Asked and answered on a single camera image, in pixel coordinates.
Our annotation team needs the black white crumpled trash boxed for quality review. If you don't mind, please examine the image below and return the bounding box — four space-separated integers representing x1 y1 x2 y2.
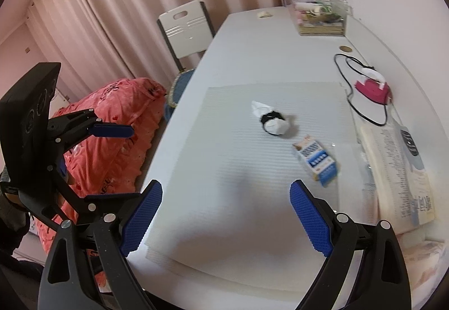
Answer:
251 101 290 136

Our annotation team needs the pink bed blanket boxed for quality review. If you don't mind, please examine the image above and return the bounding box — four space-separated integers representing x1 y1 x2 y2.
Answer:
33 77 169 293

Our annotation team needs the open book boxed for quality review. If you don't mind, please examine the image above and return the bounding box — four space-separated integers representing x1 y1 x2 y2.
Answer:
359 119 435 234

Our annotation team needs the small blue white box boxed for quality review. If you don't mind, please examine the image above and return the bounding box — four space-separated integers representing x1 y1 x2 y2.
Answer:
292 135 338 187

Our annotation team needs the white chair blue cushion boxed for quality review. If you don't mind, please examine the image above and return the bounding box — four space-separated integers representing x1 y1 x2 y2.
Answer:
157 0 215 122

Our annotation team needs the white mesh table mat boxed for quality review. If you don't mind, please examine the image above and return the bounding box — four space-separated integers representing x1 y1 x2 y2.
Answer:
146 82 377 293

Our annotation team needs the pink white small iron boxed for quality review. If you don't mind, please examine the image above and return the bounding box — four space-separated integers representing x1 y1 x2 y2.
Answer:
355 68 391 105

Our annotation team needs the clear plastic organizer box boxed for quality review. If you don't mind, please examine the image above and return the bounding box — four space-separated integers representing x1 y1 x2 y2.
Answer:
285 0 352 36

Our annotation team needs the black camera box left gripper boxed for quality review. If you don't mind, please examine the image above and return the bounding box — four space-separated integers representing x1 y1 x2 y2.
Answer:
1 62 61 189

